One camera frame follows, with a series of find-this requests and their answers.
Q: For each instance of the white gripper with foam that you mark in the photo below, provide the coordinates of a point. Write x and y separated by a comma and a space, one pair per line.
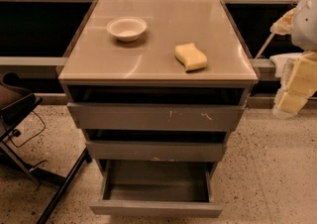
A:
305, 26

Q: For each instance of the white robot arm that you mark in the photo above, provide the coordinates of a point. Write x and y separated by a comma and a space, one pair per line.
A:
304, 26

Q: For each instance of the grey drawer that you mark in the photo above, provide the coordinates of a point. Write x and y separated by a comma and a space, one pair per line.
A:
160, 146
167, 189
157, 108

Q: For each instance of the white curved base plate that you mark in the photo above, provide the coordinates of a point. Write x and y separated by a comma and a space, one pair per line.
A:
279, 62

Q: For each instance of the black chair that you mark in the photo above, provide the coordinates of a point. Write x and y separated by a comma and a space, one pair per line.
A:
19, 124

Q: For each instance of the white stick with black tip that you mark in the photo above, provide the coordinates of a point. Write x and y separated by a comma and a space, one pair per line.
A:
267, 41

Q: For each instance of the white bowl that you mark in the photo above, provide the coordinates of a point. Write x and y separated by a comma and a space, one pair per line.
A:
127, 29

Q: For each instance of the grey middle drawer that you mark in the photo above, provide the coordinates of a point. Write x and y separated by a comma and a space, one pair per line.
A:
160, 146

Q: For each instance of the yellow sponge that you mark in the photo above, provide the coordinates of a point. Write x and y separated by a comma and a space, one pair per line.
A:
190, 57

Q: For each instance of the grey bottom drawer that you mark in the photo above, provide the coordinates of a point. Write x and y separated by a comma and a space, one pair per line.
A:
167, 189

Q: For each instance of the grey top drawer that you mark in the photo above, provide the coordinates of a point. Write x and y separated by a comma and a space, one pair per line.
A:
157, 108

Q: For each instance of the grey drawer cabinet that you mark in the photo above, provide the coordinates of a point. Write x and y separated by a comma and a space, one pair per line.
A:
98, 59

